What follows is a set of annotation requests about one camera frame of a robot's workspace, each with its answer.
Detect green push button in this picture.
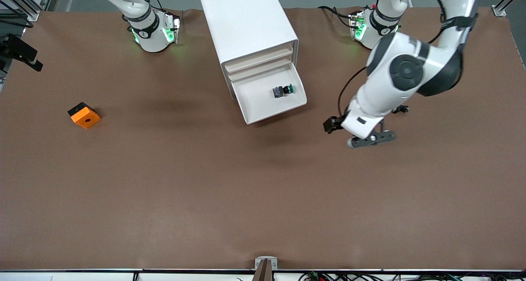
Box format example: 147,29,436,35
272,83,295,99

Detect white plastic drawer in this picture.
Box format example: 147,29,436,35
227,56,294,82
228,63,308,125
224,45,294,73

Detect white drawer cabinet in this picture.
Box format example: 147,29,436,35
199,0,299,101

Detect orange black block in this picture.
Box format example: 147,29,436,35
67,102,101,129

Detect brown table mat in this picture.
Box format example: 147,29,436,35
0,7,526,271

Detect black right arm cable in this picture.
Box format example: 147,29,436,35
0,1,34,29

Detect aluminium frame profile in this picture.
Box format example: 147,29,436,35
0,0,56,22
493,0,526,17

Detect black base cable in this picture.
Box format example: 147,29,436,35
317,6,355,29

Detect grey mount bracket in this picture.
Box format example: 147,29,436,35
254,256,278,270

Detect brown support post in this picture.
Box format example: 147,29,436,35
251,259,275,281

